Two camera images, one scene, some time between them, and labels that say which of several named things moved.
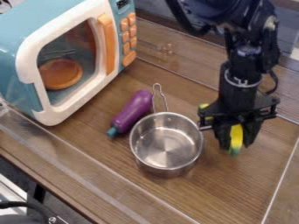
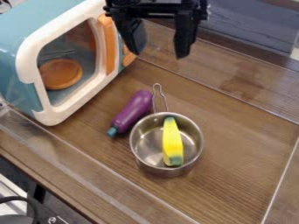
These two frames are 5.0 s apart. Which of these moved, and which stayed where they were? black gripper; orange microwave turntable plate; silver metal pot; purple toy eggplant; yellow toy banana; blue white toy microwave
Moved: yellow toy banana; black gripper
Stayed: silver metal pot; orange microwave turntable plate; blue white toy microwave; purple toy eggplant
